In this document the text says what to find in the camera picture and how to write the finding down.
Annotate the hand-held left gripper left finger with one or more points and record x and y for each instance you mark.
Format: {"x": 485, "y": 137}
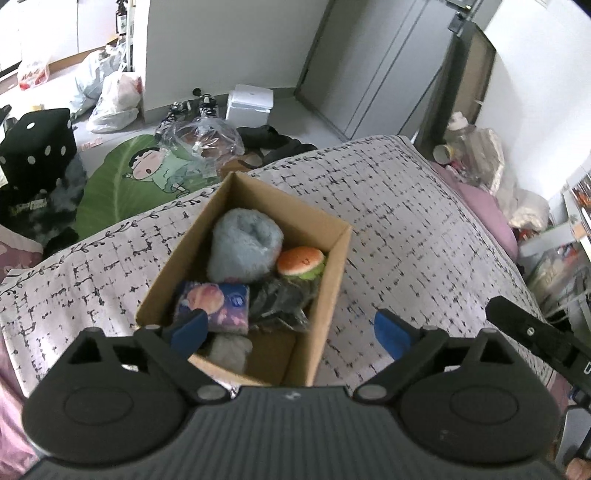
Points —
{"x": 191, "y": 330}

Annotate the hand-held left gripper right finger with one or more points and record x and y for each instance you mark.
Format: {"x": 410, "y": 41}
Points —
{"x": 390, "y": 330}

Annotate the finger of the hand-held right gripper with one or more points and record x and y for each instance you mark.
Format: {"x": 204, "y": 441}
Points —
{"x": 526, "y": 327}

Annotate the blue tissue packet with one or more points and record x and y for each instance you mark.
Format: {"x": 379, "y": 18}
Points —
{"x": 214, "y": 304}

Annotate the white cloth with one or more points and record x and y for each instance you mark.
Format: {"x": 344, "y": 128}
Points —
{"x": 228, "y": 350}

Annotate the cardboard box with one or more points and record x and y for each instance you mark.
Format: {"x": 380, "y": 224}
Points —
{"x": 318, "y": 332}

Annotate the black cloth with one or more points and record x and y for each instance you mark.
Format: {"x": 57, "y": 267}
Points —
{"x": 281, "y": 304}

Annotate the light blue fluffy cloth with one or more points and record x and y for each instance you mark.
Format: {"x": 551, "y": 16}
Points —
{"x": 247, "y": 244}

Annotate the burger plush toy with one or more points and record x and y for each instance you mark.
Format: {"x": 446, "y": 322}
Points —
{"x": 300, "y": 263}

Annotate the white black-patterned bedspread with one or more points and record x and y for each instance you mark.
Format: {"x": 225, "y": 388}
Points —
{"x": 406, "y": 221}

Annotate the cluttered side shelf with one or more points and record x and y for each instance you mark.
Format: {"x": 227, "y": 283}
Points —
{"x": 570, "y": 221}

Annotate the pink pillow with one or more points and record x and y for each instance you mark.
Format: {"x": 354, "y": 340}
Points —
{"x": 485, "y": 207}

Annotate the green leaf cartoon mat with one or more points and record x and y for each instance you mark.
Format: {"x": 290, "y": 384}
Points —
{"x": 124, "y": 189}

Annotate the crinkled plastic bag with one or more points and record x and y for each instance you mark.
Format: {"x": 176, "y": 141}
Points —
{"x": 482, "y": 154}

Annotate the grey tie-dye cloth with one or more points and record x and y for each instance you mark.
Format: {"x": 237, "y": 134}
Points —
{"x": 62, "y": 203}

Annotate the paper cup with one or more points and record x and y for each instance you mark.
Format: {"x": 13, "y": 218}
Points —
{"x": 443, "y": 153}

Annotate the large clear plastic bag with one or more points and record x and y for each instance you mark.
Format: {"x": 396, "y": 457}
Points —
{"x": 203, "y": 138}

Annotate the pink cloth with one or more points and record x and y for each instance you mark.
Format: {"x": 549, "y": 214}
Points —
{"x": 9, "y": 401}

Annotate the black bag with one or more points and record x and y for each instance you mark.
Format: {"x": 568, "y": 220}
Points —
{"x": 272, "y": 141}

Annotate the white lidded bottle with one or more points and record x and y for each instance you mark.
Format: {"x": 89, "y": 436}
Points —
{"x": 457, "y": 122}

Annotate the white square box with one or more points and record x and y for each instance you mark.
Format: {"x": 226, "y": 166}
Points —
{"x": 249, "y": 107}

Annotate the black dice cushion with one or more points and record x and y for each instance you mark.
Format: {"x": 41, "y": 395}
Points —
{"x": 37, "y": 147}

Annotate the grey cabinet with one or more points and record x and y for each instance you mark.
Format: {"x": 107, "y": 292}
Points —
{"x": 383, "y": 69}

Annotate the red and white plastic bag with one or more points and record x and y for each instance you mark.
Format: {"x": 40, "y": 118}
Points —
{"x": 32, "y": 74}

